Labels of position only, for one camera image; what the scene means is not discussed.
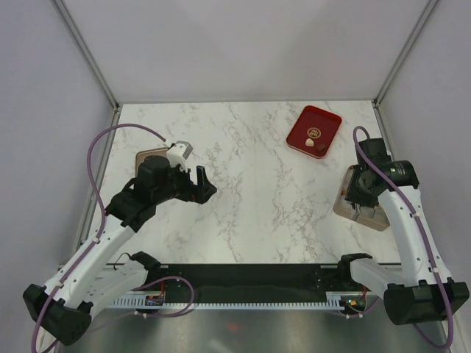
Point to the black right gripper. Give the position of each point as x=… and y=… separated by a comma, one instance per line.
x=354, y=196

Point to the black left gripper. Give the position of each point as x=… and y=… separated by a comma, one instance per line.
x=198, y=193

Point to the steel tongs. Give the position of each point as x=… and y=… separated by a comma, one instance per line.
x=362, y=213

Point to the beige box lid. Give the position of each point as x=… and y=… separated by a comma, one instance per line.
x=141, y=158

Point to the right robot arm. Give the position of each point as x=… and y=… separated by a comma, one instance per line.
x=424, y=290

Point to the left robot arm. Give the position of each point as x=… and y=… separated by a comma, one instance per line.
x=68, y=302

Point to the beige chocolate box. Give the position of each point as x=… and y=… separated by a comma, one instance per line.
x=343, y=208

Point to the red square tray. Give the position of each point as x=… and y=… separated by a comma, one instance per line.
x=317, y=124

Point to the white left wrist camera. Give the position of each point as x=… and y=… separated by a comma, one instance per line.
x=178, y=153

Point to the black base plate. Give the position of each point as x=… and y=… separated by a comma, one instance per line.
x=250, y=282

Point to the white cable duct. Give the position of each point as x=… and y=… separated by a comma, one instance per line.
x=328, y=301

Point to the aluminium frame left post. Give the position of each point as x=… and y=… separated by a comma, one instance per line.
x=84, y=50

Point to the aluminium frame post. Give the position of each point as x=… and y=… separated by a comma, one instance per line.
x=413, y=36
x=84, y=50

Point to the aluminium frame right post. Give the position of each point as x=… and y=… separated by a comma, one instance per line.
x=413, y=36

